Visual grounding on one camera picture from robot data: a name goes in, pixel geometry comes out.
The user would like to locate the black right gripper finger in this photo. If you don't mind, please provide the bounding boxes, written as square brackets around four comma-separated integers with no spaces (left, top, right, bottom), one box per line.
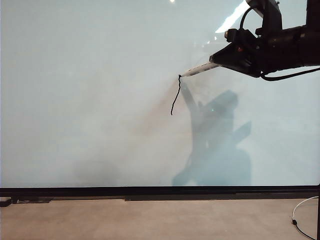
[209,43,252,73]

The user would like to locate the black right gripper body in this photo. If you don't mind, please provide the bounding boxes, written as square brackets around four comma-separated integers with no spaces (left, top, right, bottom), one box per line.
[224,24,302,78]

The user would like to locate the white marker pen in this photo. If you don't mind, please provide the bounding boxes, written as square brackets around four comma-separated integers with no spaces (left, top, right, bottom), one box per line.
[179,61,219,78]

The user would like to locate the thick black gripper cable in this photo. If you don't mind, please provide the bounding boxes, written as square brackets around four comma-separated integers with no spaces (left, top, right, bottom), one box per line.
[259,66,320,82]

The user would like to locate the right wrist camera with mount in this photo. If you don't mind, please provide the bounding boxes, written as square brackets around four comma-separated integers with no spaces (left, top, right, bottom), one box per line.
[245,0,284,33]

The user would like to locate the black camera cable loop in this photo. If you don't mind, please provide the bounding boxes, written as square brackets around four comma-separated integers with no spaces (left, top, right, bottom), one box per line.
[239,6,254,31]

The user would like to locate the glass whiteboard with black frame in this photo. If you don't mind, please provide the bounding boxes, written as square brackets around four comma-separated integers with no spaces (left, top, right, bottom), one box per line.
[0,0,320,199]

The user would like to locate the white cable with black plug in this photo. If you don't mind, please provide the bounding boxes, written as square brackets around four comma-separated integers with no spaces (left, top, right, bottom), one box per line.
[290,196,320,240]

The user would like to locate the black vertical stand post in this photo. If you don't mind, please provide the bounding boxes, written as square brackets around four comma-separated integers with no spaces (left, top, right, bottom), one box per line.
[316,184,320,240]

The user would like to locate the short black tray bracket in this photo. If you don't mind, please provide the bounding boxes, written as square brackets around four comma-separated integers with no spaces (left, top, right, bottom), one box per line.
[11,196,54,204]

